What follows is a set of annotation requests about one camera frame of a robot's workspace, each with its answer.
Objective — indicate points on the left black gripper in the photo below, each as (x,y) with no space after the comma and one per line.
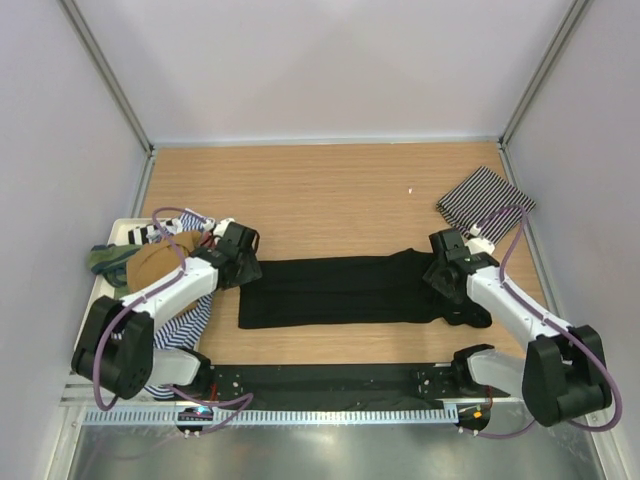
(251,271)

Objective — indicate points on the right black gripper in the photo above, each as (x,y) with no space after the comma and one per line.
(434,275)

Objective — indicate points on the black white striped tank top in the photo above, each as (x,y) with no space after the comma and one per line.
(484,204)

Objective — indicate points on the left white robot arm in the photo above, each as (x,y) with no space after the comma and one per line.
(117,376)

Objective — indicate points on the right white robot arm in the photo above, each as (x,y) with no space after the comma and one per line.
(563,375)

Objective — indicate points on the brown tank top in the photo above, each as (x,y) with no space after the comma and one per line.
(154,261)

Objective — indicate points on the blue white striped tank top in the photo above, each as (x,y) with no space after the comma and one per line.
(185,329)

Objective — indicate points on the black white wide-striped garment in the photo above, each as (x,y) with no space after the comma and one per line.
(151,233)

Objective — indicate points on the white plastic tray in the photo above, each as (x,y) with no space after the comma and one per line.
(129,322)

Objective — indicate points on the green striped garment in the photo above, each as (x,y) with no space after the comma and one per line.
(109,261)

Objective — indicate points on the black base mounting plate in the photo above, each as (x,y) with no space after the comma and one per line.
(346,387)

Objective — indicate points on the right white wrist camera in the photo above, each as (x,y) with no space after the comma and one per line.
(477,243)

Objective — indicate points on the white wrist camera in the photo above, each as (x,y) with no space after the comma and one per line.
(217,228)
(477,243)

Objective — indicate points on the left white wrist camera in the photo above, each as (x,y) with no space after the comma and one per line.
(217,228)

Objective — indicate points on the white slotted cable duct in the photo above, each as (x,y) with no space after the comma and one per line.
(198,417)

